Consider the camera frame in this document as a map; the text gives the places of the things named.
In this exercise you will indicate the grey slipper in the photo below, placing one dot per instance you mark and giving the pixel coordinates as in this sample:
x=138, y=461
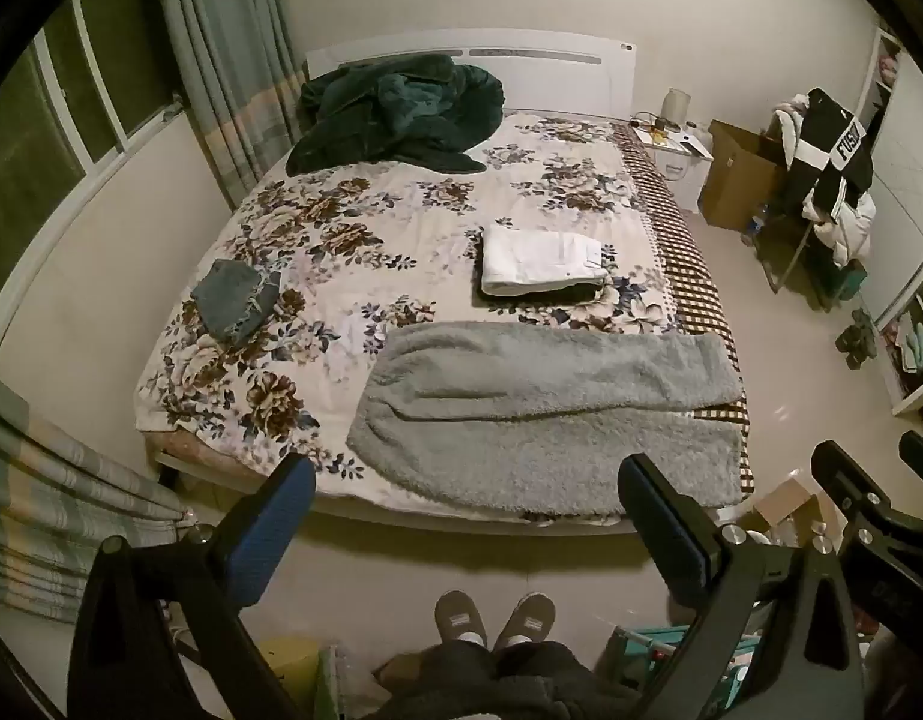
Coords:
x=525, y=619
x=461, y=619

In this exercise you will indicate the black and white jacket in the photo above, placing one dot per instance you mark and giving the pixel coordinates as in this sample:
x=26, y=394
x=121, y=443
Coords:
x=836, y=142

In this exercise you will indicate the green storage box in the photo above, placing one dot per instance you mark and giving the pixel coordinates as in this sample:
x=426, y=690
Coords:
x=848, y=281

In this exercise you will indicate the striped grey curtain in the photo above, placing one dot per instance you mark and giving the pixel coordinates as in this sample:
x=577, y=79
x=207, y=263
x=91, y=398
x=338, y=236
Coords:
x=49, y=495
x=221, y=67

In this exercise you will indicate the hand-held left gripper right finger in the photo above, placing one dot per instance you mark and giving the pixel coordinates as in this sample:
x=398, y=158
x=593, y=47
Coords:
x=660, y=521

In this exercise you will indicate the bed frame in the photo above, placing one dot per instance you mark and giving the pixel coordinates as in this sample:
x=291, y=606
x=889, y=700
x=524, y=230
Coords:
x=401, y=514

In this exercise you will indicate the plastic water bottle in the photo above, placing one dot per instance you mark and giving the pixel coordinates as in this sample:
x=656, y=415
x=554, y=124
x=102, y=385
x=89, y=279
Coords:
x=760, y=219

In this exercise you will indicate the folded white pants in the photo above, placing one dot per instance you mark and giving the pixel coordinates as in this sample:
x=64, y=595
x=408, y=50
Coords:
x=540, y=259

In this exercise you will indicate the folded black pants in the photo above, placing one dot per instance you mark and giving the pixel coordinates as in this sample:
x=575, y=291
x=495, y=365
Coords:
x=544, y=296

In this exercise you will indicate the folded denim jeans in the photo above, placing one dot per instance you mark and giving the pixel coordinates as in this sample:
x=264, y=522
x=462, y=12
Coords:
x=233, y=300

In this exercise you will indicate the checkered bed sheet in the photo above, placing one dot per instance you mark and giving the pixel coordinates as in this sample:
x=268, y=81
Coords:
x=683, y=255

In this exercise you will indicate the white kettle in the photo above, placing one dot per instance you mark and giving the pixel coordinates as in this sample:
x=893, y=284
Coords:
x=677, y=105

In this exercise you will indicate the dark floor slipper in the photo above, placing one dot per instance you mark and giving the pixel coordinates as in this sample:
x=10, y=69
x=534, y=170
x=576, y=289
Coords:
x=851, y=349
x=863, y=319

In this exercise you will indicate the chair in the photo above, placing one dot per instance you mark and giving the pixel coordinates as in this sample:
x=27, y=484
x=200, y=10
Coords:
x=799, y=255

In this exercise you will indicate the grey fleece pants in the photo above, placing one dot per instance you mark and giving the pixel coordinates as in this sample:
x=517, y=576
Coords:
x=544, y=412

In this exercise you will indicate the dark green comforter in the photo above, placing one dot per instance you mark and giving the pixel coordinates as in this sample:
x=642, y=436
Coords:
x=394, y=116

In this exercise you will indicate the small cardboard box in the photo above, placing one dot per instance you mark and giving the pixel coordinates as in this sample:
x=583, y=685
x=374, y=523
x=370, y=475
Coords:
x=788, y=502

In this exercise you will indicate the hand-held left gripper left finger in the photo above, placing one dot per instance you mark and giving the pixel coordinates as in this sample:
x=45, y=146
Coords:
x=270, y=529

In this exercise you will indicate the white bed headboard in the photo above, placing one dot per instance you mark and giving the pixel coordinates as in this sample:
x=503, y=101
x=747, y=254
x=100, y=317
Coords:
x=551, y=71

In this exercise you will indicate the person's legs in grey pants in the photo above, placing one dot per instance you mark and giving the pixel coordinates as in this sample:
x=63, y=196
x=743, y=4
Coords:
x=506, y=682

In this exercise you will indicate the window with white frame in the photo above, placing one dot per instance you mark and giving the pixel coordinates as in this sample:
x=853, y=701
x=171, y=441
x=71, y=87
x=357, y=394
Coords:
x=64, y=105

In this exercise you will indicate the white nightstand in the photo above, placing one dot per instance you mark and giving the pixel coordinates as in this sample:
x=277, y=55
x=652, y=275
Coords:
x=683, y=157

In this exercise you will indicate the floral bed blanket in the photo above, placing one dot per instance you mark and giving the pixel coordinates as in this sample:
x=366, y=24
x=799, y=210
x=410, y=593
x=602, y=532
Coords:
x=371, y=240

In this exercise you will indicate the white wardrobe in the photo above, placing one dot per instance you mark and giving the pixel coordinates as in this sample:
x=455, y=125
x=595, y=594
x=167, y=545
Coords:
x=911, y=240

